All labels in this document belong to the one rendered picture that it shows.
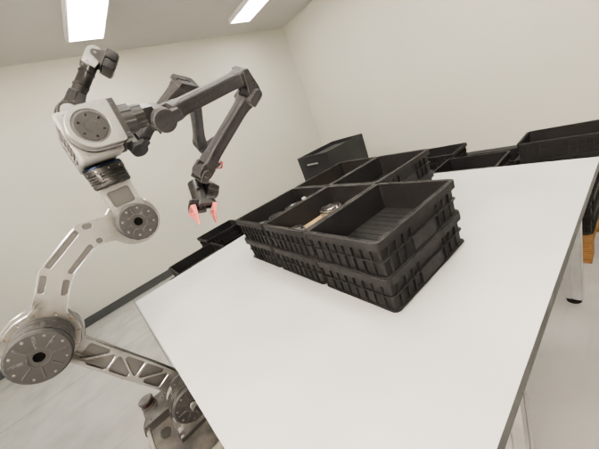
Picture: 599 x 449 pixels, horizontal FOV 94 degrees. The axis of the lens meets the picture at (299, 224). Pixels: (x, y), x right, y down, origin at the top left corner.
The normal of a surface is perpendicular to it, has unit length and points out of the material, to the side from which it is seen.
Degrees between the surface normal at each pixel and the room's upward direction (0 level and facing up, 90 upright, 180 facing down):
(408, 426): 0
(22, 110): 90
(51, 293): 90
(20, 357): 90
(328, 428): 0
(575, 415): 0
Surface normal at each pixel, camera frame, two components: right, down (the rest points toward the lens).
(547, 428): -0.36, -0.88
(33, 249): 0.62, 0.04
